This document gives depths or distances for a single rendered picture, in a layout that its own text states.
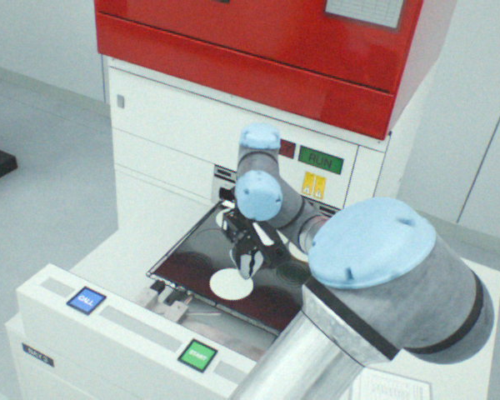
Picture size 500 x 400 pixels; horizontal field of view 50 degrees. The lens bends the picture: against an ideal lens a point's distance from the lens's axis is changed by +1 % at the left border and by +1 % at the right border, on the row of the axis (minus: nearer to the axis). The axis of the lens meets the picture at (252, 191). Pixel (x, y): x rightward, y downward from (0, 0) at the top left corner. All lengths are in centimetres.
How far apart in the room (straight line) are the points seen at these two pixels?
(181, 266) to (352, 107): 55
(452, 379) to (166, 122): 98
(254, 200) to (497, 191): 224
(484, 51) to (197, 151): 161
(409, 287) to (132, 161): 128
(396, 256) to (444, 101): 234
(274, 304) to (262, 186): 43
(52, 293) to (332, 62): 76
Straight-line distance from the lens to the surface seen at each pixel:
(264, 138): 94
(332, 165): 135
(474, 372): 115
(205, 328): 118
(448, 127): 286
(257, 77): 128
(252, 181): 86
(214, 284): 125
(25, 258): 273
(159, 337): 107
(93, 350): 114
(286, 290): 126
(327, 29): 118
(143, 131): 161
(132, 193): 177
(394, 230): 51
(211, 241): 136
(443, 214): 310
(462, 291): 58
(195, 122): 149
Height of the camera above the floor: 178
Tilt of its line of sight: 35 degrees down
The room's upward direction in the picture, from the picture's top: 7 degrees clockwise
